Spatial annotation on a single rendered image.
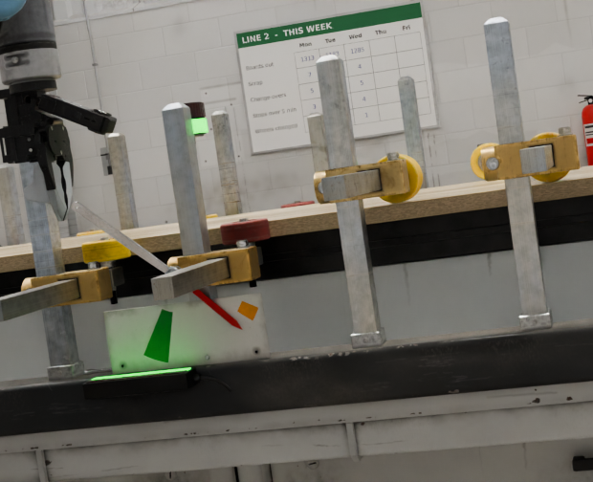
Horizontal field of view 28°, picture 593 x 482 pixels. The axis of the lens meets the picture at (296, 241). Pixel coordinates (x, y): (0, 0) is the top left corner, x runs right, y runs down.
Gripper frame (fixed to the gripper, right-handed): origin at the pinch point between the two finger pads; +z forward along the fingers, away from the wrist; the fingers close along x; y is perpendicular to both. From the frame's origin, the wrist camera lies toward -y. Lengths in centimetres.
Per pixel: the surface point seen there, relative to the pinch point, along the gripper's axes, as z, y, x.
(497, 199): 8, -63, -26
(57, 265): 8.2, 5.9, -7.0
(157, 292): 12.2, -20.5, 19.5
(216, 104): -63, 194, -710
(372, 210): 7.0, -42.3, -25.6
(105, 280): 11.7, -1.3, -8.1
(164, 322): 19.1, -11.2, -5.2
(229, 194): 2, 10, -115
